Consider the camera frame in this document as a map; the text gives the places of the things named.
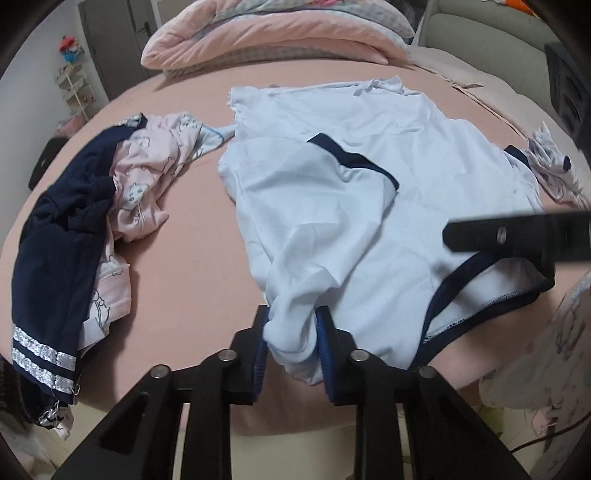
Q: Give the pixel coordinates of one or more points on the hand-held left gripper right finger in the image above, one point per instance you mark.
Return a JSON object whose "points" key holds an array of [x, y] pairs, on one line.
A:
{"points": [[326, 369]]}

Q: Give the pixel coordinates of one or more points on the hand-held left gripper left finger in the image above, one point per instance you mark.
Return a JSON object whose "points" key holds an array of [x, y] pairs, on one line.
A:
{"points": [[259, 369]]}

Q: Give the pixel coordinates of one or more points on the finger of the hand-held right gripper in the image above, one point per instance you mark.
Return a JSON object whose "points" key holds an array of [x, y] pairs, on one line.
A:
{"points": [[501, 235]]}

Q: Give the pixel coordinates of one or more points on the white t-shirt with navy trim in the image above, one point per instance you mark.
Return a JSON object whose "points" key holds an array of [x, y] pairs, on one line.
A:
{"points": [[351, 217]]}

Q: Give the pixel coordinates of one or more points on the small white printed cloth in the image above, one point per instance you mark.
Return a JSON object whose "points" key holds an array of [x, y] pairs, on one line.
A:
{"points": [[551, 161]]}

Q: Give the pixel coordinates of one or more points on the pale printed clothing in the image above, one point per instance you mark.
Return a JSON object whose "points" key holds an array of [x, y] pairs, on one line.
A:
{"points": [[549, 350]]}

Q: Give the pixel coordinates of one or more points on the pink bed sheet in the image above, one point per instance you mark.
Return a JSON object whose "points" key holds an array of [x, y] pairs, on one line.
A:
{"points": [[194, 263]]}

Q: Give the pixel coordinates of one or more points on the black plastic object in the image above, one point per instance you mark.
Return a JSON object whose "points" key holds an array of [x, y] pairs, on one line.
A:
{"points": [[568, 87]]}

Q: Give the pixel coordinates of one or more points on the grey-green sofa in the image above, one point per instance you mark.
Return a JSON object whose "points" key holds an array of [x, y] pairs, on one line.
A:
{"points": [[485, 41]]}

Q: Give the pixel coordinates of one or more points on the pink cartoon print pajamas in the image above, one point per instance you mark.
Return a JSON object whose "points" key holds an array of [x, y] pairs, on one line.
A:
{"points": [[147, 184]]}

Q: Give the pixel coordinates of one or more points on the navy garment with silver stripes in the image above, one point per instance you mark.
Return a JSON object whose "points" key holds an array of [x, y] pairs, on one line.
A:
{"points": [[60, 240]]}

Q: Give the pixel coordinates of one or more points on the black bag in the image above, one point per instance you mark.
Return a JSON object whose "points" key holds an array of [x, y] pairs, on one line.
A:
{"points": [[46, 161]]}

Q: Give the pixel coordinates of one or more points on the folded pink quilt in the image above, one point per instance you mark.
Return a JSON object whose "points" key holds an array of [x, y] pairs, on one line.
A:
{"points": [[277, 37]]}

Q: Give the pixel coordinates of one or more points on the white shelf rack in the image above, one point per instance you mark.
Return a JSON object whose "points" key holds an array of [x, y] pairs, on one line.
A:
{"points": [[76, 94]]}

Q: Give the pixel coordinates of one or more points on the grey door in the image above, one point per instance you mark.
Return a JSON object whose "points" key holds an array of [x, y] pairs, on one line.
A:
{"points": [[111, 41]]}

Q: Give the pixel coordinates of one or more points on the red and blue toy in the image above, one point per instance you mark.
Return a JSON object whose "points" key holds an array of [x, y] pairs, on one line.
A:
{"points": [[71, 50]]}

